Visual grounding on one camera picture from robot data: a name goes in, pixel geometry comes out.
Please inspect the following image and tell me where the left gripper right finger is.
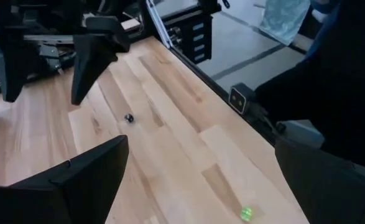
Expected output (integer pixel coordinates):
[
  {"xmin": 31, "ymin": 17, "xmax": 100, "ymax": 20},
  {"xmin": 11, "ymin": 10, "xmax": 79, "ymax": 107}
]
[{"xmin": 274, "ymin": 136, "xmax": 365, "ymax": 224}]

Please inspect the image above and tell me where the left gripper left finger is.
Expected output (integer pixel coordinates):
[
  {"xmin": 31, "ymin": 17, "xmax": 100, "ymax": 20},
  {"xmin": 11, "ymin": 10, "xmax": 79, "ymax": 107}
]
[{"xmin": 0, "ymin": 134, "xmax": 131, "ymax": 224}]

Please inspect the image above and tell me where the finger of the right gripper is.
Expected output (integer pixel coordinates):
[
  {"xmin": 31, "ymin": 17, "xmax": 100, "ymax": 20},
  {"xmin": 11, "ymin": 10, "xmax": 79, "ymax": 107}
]
[
  {"xmin": 0, "ymin": 30, "xmax": 31, "ymax": 104},
  {"xmin": 70, "ymin": 15, "xmax": 131, "ymax": 106}
]

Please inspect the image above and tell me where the small green die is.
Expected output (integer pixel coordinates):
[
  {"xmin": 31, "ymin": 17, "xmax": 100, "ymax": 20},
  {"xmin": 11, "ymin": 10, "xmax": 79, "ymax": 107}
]
[{"xmin": 239, "ymin": 205, "xmax": 255, "ymax": 223}]

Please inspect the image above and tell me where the black slotted box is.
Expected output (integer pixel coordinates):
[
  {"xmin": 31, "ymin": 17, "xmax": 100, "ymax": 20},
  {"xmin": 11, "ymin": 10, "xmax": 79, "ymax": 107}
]
[{"xmin": 164, "ymin": 14, "xmax": 215, "ymax": 65}]

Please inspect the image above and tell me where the person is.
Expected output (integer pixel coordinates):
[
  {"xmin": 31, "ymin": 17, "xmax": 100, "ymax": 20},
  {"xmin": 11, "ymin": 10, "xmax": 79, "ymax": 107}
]
[{"xmin": 255, "ymin": 0, "xmax": 365, "ymax": 174}]

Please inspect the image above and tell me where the light patterned cloth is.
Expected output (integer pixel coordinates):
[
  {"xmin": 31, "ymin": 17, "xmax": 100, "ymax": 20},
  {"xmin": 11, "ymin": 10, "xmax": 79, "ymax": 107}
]
[{"xmin": 259, "ymin": 0, "xmax": 312, "ymax": 47}]

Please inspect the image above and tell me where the black aluminium table frame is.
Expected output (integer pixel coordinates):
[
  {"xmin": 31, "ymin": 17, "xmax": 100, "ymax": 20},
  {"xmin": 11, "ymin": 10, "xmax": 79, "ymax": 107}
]
[{"xmin": 137, "ymin": 0, "xmax": 295, "ymax": 147}]

